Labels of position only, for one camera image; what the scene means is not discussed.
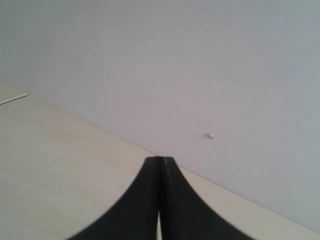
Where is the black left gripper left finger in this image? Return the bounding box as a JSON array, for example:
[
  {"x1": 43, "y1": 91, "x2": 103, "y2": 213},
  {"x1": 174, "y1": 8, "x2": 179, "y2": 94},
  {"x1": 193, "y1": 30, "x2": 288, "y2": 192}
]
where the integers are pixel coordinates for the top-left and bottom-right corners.
[{"x1": 70, "y1": 156, "x2": 161, "y2": 240}]

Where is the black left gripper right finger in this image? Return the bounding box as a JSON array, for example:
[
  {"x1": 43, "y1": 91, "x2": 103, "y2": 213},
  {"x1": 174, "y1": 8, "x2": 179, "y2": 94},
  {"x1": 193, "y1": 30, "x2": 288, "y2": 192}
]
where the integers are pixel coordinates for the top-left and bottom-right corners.
[{"x1": 157, "y1": 157, "x2": 252, "y2": 240}]

